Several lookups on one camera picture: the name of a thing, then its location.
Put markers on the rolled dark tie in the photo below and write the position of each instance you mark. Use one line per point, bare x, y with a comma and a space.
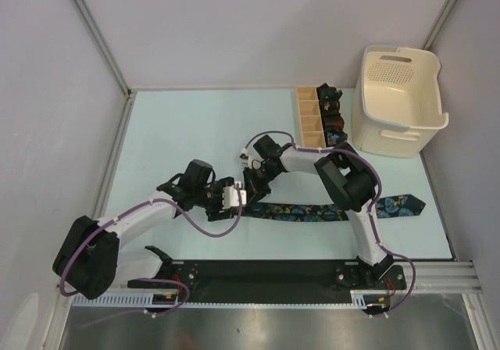
325, 91
329, 107

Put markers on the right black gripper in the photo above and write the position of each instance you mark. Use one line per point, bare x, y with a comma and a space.
255, 191

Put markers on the rolled red patterned tie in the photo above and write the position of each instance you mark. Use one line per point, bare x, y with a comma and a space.
334, 123

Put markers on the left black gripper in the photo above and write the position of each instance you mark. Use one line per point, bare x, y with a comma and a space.
214, 214

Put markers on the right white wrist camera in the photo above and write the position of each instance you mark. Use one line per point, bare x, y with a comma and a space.
245, 157

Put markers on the navy floral patterned tie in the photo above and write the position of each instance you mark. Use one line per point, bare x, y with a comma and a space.
387, 207

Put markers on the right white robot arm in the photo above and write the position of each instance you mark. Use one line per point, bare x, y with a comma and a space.
350, 181

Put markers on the aluminium frame rail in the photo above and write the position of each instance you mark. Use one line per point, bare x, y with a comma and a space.
446, 277

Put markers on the grey slotted cable duct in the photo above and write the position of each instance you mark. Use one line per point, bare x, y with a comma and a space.
139, 299

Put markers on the wooden divided organizer box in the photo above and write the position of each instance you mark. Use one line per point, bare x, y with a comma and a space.
309, 117

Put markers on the cream plastic laundry basket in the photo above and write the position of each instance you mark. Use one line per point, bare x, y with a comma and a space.
396, 109

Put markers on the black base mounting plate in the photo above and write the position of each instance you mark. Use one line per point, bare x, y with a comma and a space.
279, 282

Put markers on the rolled blue patterned tie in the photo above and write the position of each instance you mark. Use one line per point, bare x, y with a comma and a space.
334, 138

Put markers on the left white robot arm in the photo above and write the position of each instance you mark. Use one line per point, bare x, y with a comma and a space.
90, 256

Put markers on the rolled dark tie top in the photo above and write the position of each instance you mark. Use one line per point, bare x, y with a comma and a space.
325, 91

